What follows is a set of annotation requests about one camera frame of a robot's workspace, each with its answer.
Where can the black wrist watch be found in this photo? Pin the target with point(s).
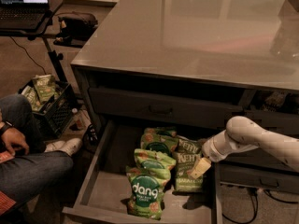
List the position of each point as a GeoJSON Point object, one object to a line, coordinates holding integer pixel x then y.
{"type": "Point", "coordinates": [7, 125]}

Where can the open grey middle drawer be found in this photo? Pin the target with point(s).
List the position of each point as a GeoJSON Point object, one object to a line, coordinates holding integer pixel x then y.
{"type": "Point", "coordinates": [106, 190]}

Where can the red patterned cloth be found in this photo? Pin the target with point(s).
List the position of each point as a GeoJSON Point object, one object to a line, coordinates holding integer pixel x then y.
{"type": "Point", "coordinates": [5, 202]}

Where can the black plastic crate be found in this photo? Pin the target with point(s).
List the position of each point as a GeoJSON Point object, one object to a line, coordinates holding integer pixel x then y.
{"type": "Point", "coordinates": [54, 116]}

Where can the dark bag on floor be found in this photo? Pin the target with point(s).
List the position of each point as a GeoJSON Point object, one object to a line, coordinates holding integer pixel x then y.
{"type": "Point", "coordinates": [75, 29]}

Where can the grey counter cabinet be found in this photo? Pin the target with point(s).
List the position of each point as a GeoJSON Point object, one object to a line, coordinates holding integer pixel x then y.
{"type": "Point", "coordinates": [212, 50]}

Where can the kettle jalapeno chip bag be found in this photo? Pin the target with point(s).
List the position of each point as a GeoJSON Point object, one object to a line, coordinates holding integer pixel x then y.
{"type": "Point", "coordinates": [188, 146]}
{"type": "Point", "coordinates": [184, 165]}

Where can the black laptop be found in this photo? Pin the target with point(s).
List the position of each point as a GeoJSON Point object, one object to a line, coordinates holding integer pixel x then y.
{"type": "Point", "coordinates": [23, 14]}

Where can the front green Dang chip bag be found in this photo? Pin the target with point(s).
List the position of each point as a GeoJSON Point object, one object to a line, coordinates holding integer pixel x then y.
{"type": "Point", "coordinates": [147, 187]}

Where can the Kettle chip bag in crate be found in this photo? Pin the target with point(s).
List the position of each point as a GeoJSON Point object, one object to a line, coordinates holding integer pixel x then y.
{"type": "Point", "coordinates": [45, 87]}

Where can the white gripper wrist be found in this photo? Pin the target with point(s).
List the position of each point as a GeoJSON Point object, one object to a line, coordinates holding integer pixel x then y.
{"type": "Point", "coordinates": [210, 150]}

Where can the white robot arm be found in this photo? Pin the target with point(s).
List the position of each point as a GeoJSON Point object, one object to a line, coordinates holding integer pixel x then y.
{"type": "Point", "coordinates": [241, 135]}

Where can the seated person's hand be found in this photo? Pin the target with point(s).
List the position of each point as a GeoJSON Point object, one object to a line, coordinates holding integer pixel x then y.
{"type": "Point", "coordinates": [14, 141]}

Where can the seated person's jeans legs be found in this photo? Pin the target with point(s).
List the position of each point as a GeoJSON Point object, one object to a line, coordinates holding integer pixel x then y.
{"type": "Point", "coordinates": [25, 176]}

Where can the white sneaker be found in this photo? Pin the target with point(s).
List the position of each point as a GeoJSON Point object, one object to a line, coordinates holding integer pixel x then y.
{"type": "Point", "coordinates": [70, 147]}

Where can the black laptop stand table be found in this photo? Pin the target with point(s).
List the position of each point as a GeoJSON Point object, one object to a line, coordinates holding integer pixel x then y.
{"type": "Point", "coordinates": [41, 33]}

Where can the grey top drawer front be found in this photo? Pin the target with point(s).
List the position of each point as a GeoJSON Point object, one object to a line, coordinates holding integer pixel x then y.
{"type": "Point", "coordinates": [163, 108]}

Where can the green dang chip bag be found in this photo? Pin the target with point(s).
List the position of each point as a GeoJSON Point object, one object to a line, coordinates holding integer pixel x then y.
{"type": "Point", "coordinates": [156, 142]}
{"type": "Point", "coordinates": [147, 187]}
{"type": "Point", "coordinates": [153, 159]}
{"type": "Point", "coordinates": [165, 131]}

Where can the rear green Dang chip bag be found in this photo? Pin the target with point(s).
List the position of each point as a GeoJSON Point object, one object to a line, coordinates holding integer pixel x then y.
{"type": "Point", "coordinates": [165, 131]}

